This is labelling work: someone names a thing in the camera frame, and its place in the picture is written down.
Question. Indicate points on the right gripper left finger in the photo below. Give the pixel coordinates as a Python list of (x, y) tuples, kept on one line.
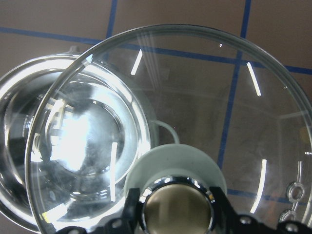
[(132, 210)]

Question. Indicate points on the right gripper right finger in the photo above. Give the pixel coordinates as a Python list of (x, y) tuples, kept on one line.
[(224, 213)]

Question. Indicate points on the glass pot lid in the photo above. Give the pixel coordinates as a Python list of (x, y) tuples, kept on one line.
[(243, 124)]

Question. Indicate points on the mint green electric pot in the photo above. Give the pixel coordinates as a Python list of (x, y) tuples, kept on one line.
[(71, 128)]

